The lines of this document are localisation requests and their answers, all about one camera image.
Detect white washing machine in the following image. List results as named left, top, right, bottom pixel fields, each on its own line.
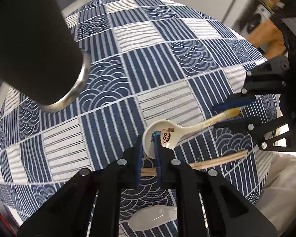
left=247, top=4, right=270, bottom=34

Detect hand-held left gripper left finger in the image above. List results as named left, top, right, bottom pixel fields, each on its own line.
left=17, top=135, right=143, bottom=237

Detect brown wooden furniture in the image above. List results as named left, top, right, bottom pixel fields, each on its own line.
left=247, top=20, right=287, bottom=60

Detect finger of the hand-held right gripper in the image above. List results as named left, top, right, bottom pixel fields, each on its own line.
left=213, top=55, right=290, bottom=111
left=213, top=115, right=293, bottom=151

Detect plain white spoon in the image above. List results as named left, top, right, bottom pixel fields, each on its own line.
left=128, top=206, right=178, bottom=230

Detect black cylindrical utensil holder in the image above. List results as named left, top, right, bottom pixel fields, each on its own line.
left=0, top=0, right=91, bottom=112

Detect beige cloth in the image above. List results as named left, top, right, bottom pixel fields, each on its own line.
left=257, top=138, right=296, bottom=235

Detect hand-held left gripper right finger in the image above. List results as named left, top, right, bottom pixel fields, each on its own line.
left=153, top=133, right=278, bottom=237

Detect blue white patterned tablecloth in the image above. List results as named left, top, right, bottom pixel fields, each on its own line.
left=0, top=0, right=279, bottom=237

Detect cartoon print ceramic spoon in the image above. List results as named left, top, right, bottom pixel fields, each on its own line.
left=142, top=108, right=240, bottom=160

